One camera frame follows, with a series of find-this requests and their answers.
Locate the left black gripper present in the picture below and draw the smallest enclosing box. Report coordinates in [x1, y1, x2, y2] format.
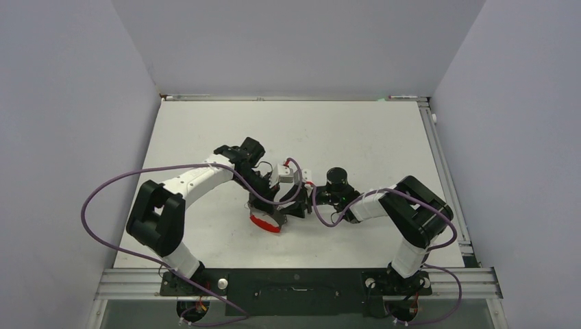
[234, 169, 280, 215]

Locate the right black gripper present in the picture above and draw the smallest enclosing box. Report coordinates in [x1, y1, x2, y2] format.
[280, 184, 341, 217]

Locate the red handled key tool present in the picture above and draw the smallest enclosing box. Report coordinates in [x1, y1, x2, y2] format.
[248, 207, 286, 234]

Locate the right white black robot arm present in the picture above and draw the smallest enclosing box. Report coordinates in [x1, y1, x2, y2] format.
[281, 167, 454, 293]

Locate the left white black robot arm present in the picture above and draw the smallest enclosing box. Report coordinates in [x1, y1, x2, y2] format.
[125, 137, 294, 295]

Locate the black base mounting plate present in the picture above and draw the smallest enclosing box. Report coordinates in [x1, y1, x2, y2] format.
[160, 267, 433, 318]

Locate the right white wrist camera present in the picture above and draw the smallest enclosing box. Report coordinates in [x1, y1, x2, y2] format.
[300, 169, 313, 186]

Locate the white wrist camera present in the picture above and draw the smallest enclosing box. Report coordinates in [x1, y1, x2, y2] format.
[269, 164, 295, 188]
[300, 169, 313, 186]

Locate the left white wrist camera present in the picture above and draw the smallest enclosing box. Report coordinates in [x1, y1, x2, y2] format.
[269, 164, 295, 188]

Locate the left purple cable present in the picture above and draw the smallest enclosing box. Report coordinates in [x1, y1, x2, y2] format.
[80, 157, 305, 328]

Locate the marker pen on back rail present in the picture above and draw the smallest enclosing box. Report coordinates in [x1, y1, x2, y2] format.
[388, 95, 420, 100]

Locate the aluminium front frame rail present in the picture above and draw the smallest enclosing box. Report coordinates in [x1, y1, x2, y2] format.
[95, 267, 504, 301]

